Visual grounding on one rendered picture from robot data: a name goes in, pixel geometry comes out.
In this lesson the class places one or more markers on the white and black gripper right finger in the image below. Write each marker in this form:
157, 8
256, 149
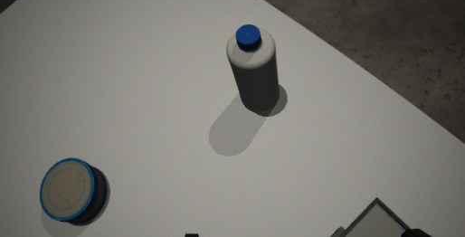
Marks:
415, 233

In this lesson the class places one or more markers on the grey bottle with blue cap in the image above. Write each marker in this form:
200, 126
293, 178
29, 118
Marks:
254, 66

